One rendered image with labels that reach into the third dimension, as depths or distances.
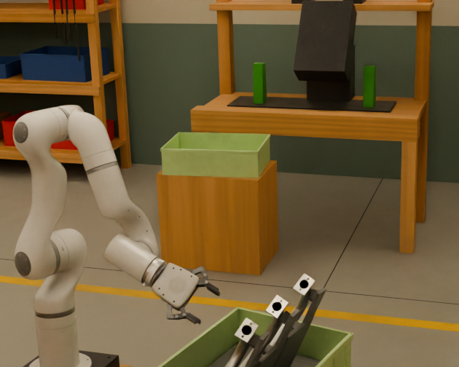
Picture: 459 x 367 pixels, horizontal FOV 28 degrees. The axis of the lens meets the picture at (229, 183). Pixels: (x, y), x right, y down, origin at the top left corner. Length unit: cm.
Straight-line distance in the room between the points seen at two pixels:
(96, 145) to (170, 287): 43
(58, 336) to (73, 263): 22
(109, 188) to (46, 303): 46
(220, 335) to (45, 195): 74
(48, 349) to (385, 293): 302
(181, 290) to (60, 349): 51
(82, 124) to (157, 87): 547
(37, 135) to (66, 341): 64
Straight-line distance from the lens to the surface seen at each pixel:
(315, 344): 294
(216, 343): 295
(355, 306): 529
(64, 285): 277
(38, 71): 778
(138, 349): 490
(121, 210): 248
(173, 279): 246
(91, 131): 248
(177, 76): 786
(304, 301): 276
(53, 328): 278
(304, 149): 767
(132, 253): 248
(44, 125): 256
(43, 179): 263
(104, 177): 247
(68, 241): 274
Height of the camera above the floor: 225
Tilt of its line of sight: 17 degrees down
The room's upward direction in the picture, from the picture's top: 2 degrees counter-clockwise
